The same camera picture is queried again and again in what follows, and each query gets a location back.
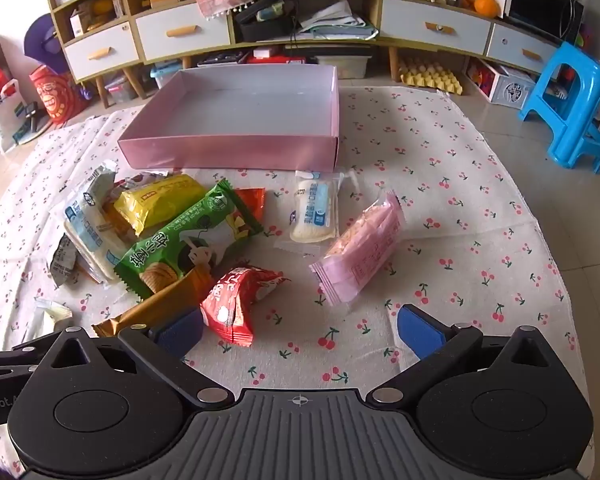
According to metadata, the clear bin with blue lid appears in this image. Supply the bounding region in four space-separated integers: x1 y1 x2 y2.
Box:
150 60 183 92

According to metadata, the pink cardboard box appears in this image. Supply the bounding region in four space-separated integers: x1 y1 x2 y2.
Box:
117 64 341 172

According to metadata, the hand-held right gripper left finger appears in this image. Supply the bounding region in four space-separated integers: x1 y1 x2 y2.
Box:
42 307 233 408

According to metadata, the orange and white snack packet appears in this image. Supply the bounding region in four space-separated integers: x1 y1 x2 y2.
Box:
232 187 267 241

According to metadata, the black microwave oven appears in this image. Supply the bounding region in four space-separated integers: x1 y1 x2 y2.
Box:
502 0 588 46

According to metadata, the silver blue chocolate packet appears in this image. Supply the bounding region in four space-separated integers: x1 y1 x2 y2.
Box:
47 234 78 288

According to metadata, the pile of white papers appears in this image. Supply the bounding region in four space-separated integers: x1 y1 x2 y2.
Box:
297 0 380 41

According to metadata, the red bag with face print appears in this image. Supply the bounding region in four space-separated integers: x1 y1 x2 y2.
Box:
28 64 88 126

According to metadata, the white drawer orange handle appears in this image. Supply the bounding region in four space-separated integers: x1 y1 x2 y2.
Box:
380 0 492 56
135 2 231 63
62 22 141 81
486 25 561 73

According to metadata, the white printed crate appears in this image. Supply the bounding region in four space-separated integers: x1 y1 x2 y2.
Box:
467 57 537 111

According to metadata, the clear bin with dark lid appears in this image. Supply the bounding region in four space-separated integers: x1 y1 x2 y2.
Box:
197 50 246 67

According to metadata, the gold snack packet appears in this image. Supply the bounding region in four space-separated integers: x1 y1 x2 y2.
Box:
91 266 216 341

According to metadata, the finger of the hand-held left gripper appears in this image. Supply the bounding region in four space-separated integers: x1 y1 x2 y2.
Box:
0 337 51 381

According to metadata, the small white green packet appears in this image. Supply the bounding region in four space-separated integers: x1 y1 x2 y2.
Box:
27 299 75 333

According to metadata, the red box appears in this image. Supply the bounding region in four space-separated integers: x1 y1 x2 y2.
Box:
252 46 287 63

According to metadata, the black bag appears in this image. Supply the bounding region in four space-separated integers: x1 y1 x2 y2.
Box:
232 0 301 43

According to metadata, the blue plastic stool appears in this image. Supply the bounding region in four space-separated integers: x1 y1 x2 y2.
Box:
517 42 600 175

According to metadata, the purple hat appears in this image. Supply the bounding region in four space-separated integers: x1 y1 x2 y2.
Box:
24 12 68 73

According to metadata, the green snack packet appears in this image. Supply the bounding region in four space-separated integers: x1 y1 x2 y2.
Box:
114 178 265 302

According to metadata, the black cable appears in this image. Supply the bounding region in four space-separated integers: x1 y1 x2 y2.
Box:
277 0 301 56

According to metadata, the yellow snack packet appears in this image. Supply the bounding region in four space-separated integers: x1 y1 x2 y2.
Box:
112 174 208 237

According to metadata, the yellow egg tray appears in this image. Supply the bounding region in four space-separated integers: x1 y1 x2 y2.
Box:
399 57 465 96

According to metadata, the cherry print cloth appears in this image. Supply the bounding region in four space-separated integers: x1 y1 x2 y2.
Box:
0 85 593 480

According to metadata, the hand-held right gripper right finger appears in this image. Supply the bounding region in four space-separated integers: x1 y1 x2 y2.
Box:
367 304 562 407

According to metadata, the pink snack packet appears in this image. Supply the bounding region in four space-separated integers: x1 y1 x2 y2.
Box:
308 191 407 309

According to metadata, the small clear bin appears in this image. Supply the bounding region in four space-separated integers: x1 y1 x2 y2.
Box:
102 72 133 103

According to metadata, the white bread packet blue label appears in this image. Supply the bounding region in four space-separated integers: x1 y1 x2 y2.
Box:
275 169 358 253
62 160 126 283

